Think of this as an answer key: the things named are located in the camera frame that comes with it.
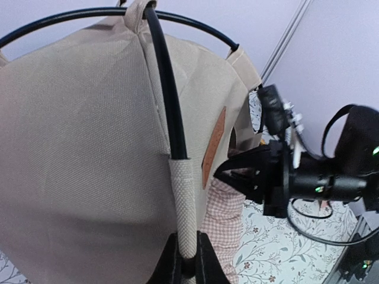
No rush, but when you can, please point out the black tent pole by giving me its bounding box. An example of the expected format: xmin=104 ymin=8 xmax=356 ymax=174
xmin=0 ymin=7 xmax=240 ymax=56
xmin=146 ymin=7 xmax=196 ymax=270

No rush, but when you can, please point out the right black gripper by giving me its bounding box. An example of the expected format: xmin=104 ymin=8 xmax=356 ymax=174
xmin=214 ymin=140 xmax=290 ymax=218

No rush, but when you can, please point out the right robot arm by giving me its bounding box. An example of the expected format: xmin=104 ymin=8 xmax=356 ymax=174
xmin=214 ymin=105 xmax=378 ymax=218

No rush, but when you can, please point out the beige fabric pet tent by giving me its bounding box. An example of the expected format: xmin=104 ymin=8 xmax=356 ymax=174
xmin=1 ymin=1 xmax=262 ymax=283

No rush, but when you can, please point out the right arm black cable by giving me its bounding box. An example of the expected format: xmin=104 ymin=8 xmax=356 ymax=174
xmin=285 ymin=105 xmax=379 ymax=246

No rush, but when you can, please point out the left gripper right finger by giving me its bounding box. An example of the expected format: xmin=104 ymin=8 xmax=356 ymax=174
xmin=195 ymin=231 xmax=230 ymax=284

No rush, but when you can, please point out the pink checkered cushion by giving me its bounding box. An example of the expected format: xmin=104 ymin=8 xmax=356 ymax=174
xmin=201 ymin=178 xmax=245 ymax=283

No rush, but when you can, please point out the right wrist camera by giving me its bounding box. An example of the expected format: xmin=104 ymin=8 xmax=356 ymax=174
xmin=256 ymin=84 xmax=304 ymax=169

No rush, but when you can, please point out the right aluminium frame post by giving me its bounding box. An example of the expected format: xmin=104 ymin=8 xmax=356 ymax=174
xmin=261 ymin=0 xmax=313 ymax=85

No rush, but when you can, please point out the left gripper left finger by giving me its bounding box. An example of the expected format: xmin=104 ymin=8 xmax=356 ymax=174
xmin=149 ymin=233 xmax=182 ymax=284

